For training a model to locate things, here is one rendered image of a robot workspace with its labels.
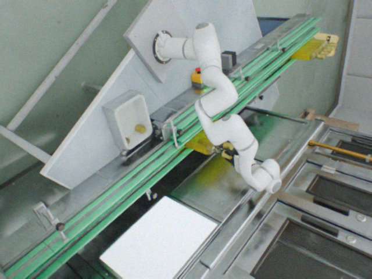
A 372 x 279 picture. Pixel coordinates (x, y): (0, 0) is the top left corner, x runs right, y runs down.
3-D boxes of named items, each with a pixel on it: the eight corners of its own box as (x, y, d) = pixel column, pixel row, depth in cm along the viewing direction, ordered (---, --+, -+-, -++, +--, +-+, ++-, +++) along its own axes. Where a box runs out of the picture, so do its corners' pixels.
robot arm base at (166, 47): (147, 44, 140) (172, 46, 131) (160, 23, 143) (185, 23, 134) (164, 65, 152) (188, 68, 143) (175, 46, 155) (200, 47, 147)
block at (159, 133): (154, 138, 157) (163, 142, 153) (150, 122, 152) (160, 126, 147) (158, 134, 159) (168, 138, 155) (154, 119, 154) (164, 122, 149)
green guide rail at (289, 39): (167, 126, 152) (179, 131, 147) (167, 125, 151) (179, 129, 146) (311, 18, 250) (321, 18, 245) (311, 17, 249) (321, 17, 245)
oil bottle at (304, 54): (284, 57, 234) (322, 62, 217) (285, 50, 231) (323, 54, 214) (288, 54, 237) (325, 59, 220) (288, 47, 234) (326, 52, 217)
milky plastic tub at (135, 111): (116, 146, 147) (128, 151, 142) (101, 106, 134) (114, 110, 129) (142, 128, 157) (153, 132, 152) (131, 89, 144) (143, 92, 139)
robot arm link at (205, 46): (203, 86, 124) (191, 51, 113) (200, 56, 141) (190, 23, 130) (225, 80, 122) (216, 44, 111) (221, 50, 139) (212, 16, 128)
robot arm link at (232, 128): (252, 121, 124) (221, 136, 130) (225, 79, 116) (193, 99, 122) (254, 143, 111) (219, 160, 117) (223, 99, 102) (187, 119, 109)
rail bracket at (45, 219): (38, 224, 123) (67, 251, 110) (18, 195, 114) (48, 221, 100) (48, 216, 126) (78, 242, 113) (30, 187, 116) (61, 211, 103)
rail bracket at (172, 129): (164, 145, 154) (183, 152, 147) (157, 117, 144) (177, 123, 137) (168, 142, 156) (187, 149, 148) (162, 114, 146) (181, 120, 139)
